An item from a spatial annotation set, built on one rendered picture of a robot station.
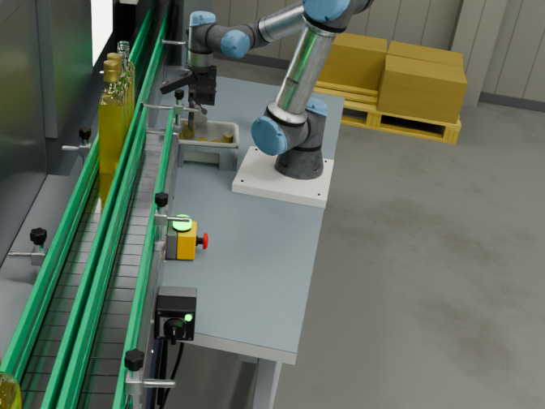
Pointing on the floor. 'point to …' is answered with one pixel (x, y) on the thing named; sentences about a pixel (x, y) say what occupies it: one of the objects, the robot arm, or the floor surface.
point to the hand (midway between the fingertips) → (189, 125)
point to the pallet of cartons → (396, 84)
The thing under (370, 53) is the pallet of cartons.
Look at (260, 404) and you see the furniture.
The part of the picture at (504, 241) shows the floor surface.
